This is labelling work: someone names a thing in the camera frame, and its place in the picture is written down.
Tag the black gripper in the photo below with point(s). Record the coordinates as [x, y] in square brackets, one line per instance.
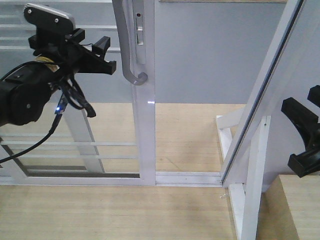
[63, 53]

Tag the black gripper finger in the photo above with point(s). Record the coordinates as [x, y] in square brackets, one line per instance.
[307, 125]
[314, 95]

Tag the grey metal door handle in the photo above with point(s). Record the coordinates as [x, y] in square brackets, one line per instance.
[124, 44]

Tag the white framed sliding glass door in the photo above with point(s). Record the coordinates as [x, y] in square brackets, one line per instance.
[65, 146]

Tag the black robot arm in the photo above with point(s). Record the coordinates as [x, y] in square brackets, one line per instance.
[26, 89]

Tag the light wooden box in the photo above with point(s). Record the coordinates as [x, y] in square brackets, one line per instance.
[300, 219]

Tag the aluminium floor track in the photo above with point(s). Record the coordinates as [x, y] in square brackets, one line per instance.
[188, 179]

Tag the light wooden base platform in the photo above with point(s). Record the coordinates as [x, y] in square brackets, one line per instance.
[186, 141]

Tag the white door frame post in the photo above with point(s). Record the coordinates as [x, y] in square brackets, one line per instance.
[260, 96]

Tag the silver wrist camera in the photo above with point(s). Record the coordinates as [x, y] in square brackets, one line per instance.
[48, 18]

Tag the white triangular support bracket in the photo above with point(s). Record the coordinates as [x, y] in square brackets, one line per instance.
[245, 186]

